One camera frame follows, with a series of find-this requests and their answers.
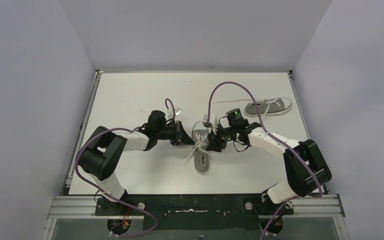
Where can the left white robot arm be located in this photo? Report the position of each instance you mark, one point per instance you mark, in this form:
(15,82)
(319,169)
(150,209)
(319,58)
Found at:
(101,153)

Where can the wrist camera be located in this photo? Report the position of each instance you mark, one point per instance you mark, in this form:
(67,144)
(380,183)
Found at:
(210,121)
(173,113)

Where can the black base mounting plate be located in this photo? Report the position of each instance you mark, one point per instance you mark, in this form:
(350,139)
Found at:
(248,211)

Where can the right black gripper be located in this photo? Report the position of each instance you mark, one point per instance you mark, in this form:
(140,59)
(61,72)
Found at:
(215,143)

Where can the grey canvas sneaker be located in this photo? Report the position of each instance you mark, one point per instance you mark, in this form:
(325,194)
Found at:
(266,107)
(199,154)

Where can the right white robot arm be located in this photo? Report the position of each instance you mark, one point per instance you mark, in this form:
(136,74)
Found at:
(305,167)

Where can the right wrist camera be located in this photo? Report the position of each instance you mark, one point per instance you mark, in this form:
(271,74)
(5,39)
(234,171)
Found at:
(210,121)

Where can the aluminium frame rail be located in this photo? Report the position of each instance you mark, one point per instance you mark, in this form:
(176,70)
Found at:
(83,207)

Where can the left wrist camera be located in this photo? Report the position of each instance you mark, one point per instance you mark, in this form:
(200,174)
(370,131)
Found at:
(173,113)

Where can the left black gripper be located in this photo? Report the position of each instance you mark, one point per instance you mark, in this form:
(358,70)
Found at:
(179,133)

